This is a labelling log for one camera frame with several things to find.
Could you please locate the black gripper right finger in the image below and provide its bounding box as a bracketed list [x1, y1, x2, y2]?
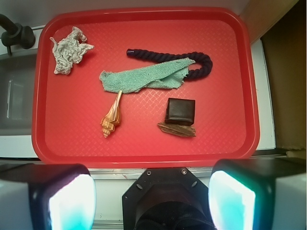
[208, 159, 307, 230]

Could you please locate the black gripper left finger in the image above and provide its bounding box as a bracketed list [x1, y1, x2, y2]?
[0, 163, 96, 230]

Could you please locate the orange spiral shell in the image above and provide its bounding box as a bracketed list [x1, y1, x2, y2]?
[100, 90, 122, 138]

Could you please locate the brown bark piece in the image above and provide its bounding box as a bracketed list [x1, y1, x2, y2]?
[157, 123, 196, 137]

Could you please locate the black square box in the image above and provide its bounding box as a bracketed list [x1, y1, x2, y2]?
[165, 98, 196, 126]

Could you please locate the red plastic tray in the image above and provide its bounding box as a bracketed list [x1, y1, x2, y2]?
[32, 7, 260, 168]

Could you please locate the crumpled white paper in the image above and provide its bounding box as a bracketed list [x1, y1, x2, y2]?
[49, 26, 94, 75]

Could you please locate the green woven cloth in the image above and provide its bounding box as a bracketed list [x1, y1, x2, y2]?
[99, 57, 195, 94]

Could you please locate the cardboard box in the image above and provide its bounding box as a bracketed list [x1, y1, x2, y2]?
[240, 0, 307, 150]

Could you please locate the dark blue rope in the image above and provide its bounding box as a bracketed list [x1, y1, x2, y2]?
[126, 48, 213, 81]

